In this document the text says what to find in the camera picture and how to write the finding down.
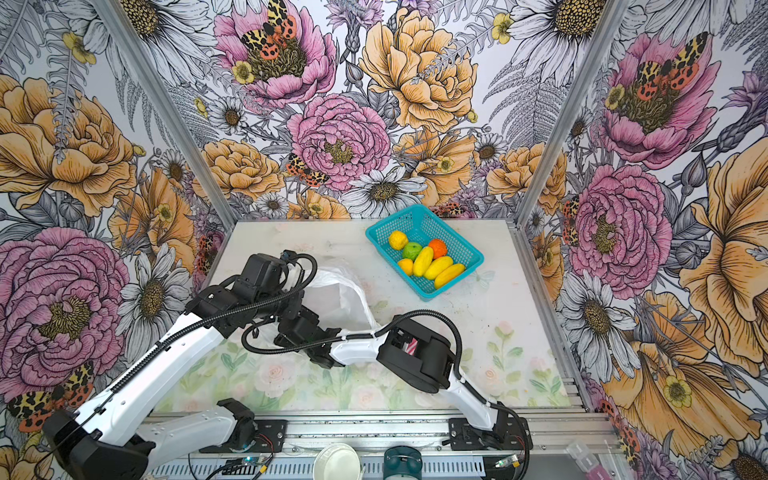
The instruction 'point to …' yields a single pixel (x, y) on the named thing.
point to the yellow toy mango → (437, 266)
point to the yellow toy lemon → (398, 240)
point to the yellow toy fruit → (407, 266)
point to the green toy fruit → (411, 250)
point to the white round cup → (338, 461)
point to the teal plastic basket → (421, 225)
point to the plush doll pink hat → (410, 348)
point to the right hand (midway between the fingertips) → (292, 324)
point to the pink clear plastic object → (587, 462)
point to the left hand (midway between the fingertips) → (295, 307)
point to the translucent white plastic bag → (338, 302)
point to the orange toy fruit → (439, 248)
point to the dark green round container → (402, 463)
